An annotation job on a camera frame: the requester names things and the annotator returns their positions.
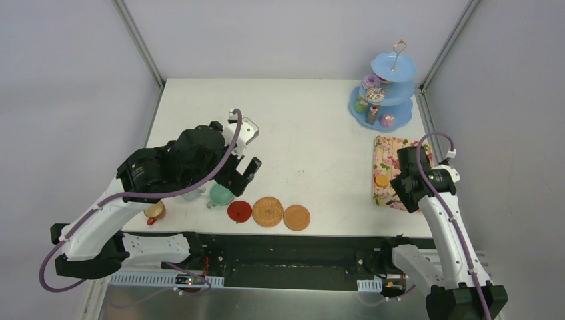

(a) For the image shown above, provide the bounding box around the round orange biscuit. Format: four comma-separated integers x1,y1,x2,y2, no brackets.
374,174,390,188

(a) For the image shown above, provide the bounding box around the pink cupcake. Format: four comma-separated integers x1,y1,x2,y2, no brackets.
380,113,395,127

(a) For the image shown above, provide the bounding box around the chocolate slice cake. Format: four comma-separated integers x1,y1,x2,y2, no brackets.
366,105,380,125

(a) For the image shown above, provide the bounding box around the white chocolate donut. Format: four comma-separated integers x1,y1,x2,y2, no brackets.
365,87,386,103

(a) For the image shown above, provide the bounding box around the purple sprinkled donut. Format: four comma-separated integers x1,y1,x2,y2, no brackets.
361,74,381,90

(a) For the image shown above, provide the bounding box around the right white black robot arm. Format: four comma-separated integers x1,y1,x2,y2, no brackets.
378,146,508,319

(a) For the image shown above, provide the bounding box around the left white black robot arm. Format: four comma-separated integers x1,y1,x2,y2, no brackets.
50,119,261,279

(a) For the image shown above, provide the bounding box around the green teacup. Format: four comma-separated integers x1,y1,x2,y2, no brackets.
206,184,235,209

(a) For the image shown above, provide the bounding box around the red apple coaster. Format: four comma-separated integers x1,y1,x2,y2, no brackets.
227,201,253,223

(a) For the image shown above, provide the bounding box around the floral serving tray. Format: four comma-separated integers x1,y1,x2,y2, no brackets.
372,135,418,211

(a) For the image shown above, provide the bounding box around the woven rattan coaster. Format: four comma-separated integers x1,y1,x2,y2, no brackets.
251,197,284,227

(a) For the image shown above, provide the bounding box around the light blue mug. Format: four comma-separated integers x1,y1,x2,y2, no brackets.
181,187,206,202

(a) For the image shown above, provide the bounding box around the orange round coaster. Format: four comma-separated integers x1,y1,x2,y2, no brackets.
283,205,311,231

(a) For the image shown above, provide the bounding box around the orange small mug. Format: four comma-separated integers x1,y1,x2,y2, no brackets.
143,201,166,226

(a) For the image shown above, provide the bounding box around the blue three-tier cake stand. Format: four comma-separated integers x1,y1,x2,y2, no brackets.
348,39,417,133

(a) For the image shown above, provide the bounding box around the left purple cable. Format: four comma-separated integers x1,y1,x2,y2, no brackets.
39,108,244,293

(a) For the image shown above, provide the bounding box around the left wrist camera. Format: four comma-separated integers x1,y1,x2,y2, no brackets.
223,109,259,159

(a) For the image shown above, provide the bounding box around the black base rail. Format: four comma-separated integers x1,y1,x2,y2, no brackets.
110,231,438,293

